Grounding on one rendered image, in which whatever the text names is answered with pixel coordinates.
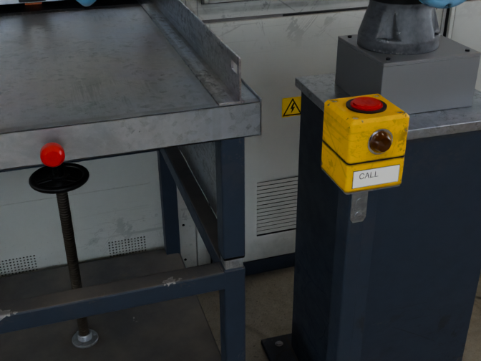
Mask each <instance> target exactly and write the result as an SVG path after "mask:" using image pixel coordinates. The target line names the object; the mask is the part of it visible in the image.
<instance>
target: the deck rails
mask: <svg viewBox="0 0 481 361"><path fill-rule="evenodd" d="M154 1H155V3H154V4H141V7H142V8H143V9H144V10H145V12H146V13H147V14H148V16H149V17H150V18H151V19H152V20H153V22H154V23H155V25H156V26H157V27H158V29H159V30H160V31H161V32H162V33H163V35H164V36H165V38H166V39H167V40H168V41H169V43H170V44H171V45H172V46H173V48H174V49H175V51H176V52H177V53H178V54H179V55H180V57H181V58H182V59H183V61H184V62H185V63H186V65H187V66H188V67H189V68H190V70H191V71H192V72H193V74H194V75H195V76H196V77H197V78H198V80H199V81H200V83H201V84H202V85H203V86H204V88H205V89H206V90H207V91H208V93H209V94H210V96H211V97H212V98H213V99H214V100H215V102H216V103H217V104H218V106H223V105H234V104H241V103H245V100H244V99H243V98H242V97H241V58H240V57H239V56H238V55H237V54H236V53H235V52H234V51H233V50H232V49H231V48H230V47H229V46H228V45H227V44H226V43H225V42H224V41H223V40H222V39H221V38H219V37H218V36H217V35H216V34H215V33H214V32H213V31H212V30H211V29H210V28H209V27H208V26H207V25H206V24H204V23H203V22H202V21H201V20H200V19H199V18H198V17H197V16H196V15H195V14H194V13H193V12H192V11H191V10H189V8H188V7H186V5H184V3H183V2H181V0H154ZM233 62H235V63H236V64H237V71H235V70H234V69H233Z"/></svg>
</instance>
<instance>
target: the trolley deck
mask: <svg viewBox="0 0 481 361"><path fill-rule="evenodd" d="M241 97H242V98H243V99H244V100H245V103H241V104H234V105H223V106H218V104H217V103H216V102H215V100H214V99H213V98H212V97H211V96H210V94H209V93H208V91H207V90H206V89H205V88H204V86H203V85H202V84H201V83H200V81H199V80H198V78H197V77H196V76H195V75H194V74H193V72H192V71H191V70H190V68H189V67H188V66H187V65H186V63H185V62H184V61H183V59H182V58H181V57H180V55H179V54H178V53H177V52H176V51H175V49H174V48H173V46H172V45H171V44H170V43H169V41H168V40H167V39H166V38H165V36H164V35H163V33H162V32H161V31H160V30H159V29H158V27H157V26H156V25H155V23H154V22H153V20H152V19H151V18H150V17H149V16H148V14H147V13H146V12H145V10H144V9H143V8H142V7H141V6H136V7H126V8H116V9H98V10H88V11H70V12H60V13H50V14H32V15H23V16H5V17H0V170H10V169H16V168H25V167H32V166H37V165H44V164H43V162H42V161H41V158H40V150H41V149H42V147H43V146H44V145H45V144H47V143H58V144H60V145H61V146H62V147H63V148H64V153H65V159H64V162H68V161H73V160H84V159H89V158H99V157H105V156H110V155H120V154H125V153H136V152H141V151H146V150H157V149H162V148H172V147H177V146H184V145H193V144H199V143H209V142H214V141H220V140H230V139H236V138H245V137H251V136H257V135H261V105H262V99H261V98H260V97H259V95H258V94H257V93H256V92H255V91H254V90H253V89H252V88H251V87H250V86H249V85H248V84H247V83H246V82H245V81H244V80H243V79H242V78H241Z"/></svg>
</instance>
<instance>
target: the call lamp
mask: <svg viewBox="0 0 481 361"><path fill-rule="evenodd" d="M392 141H393V135H392V133H391V132H390V131H389V130H388V129H386V128H379V129H377V130H375V131H374V132H373V133H372V134H371V135H370V136H369V138H368V140H367V147H368V150H369V151H370V152H371V153H373V154H375V155H379V154H382V153H385V152H386V151H388V149H390V147H391V145H392Z"/></svg>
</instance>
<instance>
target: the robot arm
mask: <svg viewBox="0 0 481 361"><path fill-rule="evenodd" d="M76 1H78V2H79V3H80V4H81V5H82V6H91V5H92V4H93V3H94V2H96V0H76ZM465 1H466V0H369V5H368V7H367V9H366V12H365V15H364V18H363V20H362V22H361V25H360V27H359V30H358V37H357V44H358V45H359V46H360V47H361V48H363V49H366V50H369V51H371V52H377V53H382V54H394V55H414V54H425V53H429V52H433V51H434V50H436V49H438V48H439V41H440V31H439V24H438V21H437V14H436V10H435V8H438V9H448V8H452V7H454V6H457V5H460V4H461V3H463V2H465Z"/></svg>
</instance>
